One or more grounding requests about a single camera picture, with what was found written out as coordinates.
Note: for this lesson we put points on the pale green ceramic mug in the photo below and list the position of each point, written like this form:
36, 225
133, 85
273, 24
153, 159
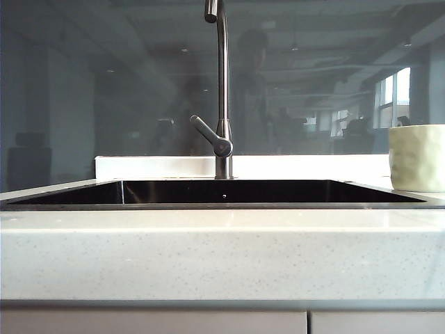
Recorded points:
417, 158

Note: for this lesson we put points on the rectangular undermount sink basin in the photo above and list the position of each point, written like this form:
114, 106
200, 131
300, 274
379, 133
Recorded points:
243, 191

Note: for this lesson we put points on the steel gooseneck faucet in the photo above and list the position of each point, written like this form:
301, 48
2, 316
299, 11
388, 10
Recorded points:
223, 69

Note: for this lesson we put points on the white backsplash ledge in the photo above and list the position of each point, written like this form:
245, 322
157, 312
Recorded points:
156, 167

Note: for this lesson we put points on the wide grey cabinet door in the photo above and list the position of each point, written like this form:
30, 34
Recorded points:
153, 323

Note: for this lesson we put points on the narrow grey cabinet door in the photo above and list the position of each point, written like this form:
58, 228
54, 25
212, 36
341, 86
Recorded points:
379, 323

